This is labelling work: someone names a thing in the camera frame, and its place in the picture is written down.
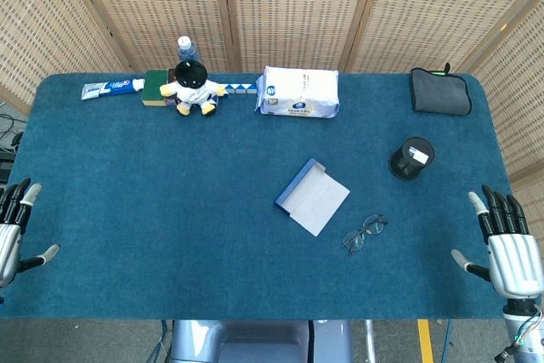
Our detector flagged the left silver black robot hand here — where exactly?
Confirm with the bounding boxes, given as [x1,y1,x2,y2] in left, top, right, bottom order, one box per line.
[0,178,61,289]

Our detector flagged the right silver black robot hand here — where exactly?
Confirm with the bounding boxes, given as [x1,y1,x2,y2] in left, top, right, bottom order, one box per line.
[450,184,544,299]

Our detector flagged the black-framed eyeglasses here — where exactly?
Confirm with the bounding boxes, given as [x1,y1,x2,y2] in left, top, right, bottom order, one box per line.
[341,214,389,257]

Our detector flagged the blue and white box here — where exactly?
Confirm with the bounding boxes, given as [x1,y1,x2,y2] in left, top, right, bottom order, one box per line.
[274,157,351,238]

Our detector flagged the black cylindrical container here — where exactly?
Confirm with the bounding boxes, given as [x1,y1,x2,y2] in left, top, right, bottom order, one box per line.
[388,136,436,182]

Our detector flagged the blue carpet table mat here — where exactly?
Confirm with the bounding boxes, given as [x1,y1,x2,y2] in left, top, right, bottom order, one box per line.
[0,72,543,321]

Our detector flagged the silver metal table leg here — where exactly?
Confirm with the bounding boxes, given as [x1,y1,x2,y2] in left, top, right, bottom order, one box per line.
[363,319,378,363]

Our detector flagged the blue white toothpaste tube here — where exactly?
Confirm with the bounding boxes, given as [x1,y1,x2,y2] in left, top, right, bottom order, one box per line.
[80,77,148,102]

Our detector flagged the grey folded cloth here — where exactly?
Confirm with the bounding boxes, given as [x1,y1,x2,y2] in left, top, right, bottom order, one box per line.
[409,63,473,117]

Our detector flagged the green yellow sponge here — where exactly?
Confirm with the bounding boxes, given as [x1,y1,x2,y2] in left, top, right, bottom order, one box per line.
[141,69,170,108]

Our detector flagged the small dark brown box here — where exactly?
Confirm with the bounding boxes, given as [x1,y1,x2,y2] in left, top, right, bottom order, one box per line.
[165,68,179,107]

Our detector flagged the black head plush doll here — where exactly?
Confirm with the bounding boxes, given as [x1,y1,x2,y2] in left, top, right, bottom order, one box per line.
[159,60,229,117]

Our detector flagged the clear plastic water bottle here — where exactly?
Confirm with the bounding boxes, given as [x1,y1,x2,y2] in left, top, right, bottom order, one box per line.
[176,35,200,65]

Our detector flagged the blue-grey robot torso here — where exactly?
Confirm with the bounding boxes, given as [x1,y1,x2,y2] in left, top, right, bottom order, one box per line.
[168,319,354,363]

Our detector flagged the white tissue pack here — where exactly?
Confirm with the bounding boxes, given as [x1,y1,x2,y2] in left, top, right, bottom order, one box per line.
[253,65,341,119]

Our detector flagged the blue white snake puzzle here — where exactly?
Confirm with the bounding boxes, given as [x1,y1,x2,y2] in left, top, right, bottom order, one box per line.
[214,81,259,97]

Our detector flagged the bamboo folding screen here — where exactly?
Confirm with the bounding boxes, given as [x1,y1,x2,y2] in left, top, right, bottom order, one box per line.
[0,0,544,188]

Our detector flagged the black floor cable bundle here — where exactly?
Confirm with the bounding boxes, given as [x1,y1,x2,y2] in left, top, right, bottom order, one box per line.
[0,112,25,184]

